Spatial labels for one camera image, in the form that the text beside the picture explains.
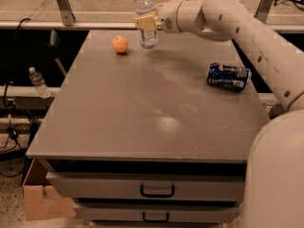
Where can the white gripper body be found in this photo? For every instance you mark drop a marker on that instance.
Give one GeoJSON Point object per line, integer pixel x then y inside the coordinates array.
{"type": "Point", "coordinates": [167, 15]}

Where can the clear blue-label plastic bottle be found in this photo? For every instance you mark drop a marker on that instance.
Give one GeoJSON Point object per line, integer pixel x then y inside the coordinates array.
{"type": "Point", "coordinates": [148, 38]}

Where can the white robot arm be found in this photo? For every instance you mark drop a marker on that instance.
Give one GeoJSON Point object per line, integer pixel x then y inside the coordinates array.
{"type": "Point", "coordinates": [274, 184]}

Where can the small clear water bottle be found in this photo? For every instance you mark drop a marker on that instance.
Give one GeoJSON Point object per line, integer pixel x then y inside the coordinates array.
{"type": "Point", "coordinates": [39, 82]}

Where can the orange fruit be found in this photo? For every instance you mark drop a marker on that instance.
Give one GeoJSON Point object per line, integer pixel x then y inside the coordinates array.
{"type": "Point", "coordinates": [120, 44]}

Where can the crushed blue soda can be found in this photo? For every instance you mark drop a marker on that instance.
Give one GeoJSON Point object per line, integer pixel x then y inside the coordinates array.
{"type": "Point", "coordinates": [227, 76]}

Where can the grey drawer cabinet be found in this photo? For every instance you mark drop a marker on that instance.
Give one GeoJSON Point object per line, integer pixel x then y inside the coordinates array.
{"type": "Point", "coordinates": [149, 112]}

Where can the upper grey drawer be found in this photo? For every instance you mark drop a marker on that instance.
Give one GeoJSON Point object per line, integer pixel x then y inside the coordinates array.
{"type": "Point", "coordinates": [127, 186]}

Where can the grey drawer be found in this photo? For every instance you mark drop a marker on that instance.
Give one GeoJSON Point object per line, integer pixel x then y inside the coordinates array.
{"type": "Point", "coordinates": [127, 186]}
{"type": "Point", "coordinates": [133, 212]}

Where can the lower grey drawer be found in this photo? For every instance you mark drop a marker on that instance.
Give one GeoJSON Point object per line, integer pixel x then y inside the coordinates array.
{"type": "Point", "coordinates": [133, 212]}

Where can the brown cardboard box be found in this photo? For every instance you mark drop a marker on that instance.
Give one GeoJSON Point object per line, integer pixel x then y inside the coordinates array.
{"type": "Point", "coordinates": [41, 200]}

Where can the left metal bracket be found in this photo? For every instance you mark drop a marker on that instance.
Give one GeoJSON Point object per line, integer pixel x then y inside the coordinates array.
{"type": "Point", "coordinates": [67, 15]}

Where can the metal bracket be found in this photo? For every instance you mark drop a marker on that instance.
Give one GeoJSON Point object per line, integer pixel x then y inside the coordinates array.
{"type": "Point", "coordinates": [263, 9]}
{"type": "Point", "coordinates": [67, 15]}

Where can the green-handled tool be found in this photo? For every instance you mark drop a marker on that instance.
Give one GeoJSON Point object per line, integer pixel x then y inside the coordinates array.
{"type": "Point", "coordinates": [53, 44]}

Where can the right metal bracket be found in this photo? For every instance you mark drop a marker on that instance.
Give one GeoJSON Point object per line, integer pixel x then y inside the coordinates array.
{"type": "Point", "coordinates": [263, 9]}

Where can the horizontal metal rail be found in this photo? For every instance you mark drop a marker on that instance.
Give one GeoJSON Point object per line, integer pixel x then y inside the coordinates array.
{"type": "Point", "coordinates": [30, 24]}

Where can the black upper drawer handle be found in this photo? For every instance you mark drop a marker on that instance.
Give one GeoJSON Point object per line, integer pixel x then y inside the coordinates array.
{"type": "Point", "coordinates": [157, 193]}

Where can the black drawer handle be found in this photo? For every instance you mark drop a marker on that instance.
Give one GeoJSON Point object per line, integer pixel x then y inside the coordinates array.
{"type": "Point", "coordinates": [155, 217]}
{"type": "Point", "coordinates": [157, 193]}

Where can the black lower drawer handle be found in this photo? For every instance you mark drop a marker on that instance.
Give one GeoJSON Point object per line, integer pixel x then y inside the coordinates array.
{"type": "Point", "coordinates": [155, 217]}

